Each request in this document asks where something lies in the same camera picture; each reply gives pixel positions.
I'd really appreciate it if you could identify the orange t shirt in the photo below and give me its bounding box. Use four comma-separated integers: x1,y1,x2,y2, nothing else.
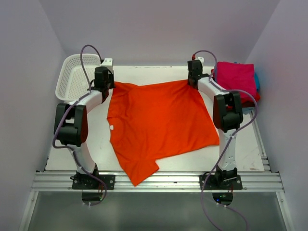
107,80,219,186

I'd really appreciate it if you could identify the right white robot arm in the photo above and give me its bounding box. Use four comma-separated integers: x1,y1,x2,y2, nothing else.
188,59,244,190

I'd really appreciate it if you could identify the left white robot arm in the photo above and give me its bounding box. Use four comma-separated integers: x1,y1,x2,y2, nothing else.
52,66,115,189

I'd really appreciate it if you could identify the white plastic basket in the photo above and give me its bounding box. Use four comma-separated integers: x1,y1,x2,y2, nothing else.
55,53,101,101

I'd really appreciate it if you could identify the magenta folded t shirt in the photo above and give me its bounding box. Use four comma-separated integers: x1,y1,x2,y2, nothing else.
214,62,260,101

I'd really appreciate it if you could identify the dark red folded t shirt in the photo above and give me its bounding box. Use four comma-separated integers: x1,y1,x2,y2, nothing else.
242,101,255,108

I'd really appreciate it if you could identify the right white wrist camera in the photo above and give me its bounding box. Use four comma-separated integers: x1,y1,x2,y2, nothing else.
192,54,205,63

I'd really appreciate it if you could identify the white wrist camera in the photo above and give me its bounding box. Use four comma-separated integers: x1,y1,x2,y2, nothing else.
100,58,113,70
192,54,205,63

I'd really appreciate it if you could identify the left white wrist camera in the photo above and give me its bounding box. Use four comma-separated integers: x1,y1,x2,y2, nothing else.
100,58,113,70

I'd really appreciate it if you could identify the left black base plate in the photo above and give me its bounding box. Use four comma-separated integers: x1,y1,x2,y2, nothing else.
70,173,115,190

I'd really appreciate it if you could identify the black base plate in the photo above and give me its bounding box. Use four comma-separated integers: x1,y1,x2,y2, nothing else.
199,172,243,190
70,173,115,190

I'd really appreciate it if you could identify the aluminium mounting rail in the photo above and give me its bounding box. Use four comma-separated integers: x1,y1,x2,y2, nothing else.
31,171,284,193

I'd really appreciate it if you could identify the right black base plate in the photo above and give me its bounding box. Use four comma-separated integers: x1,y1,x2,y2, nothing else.
199,172,243,190

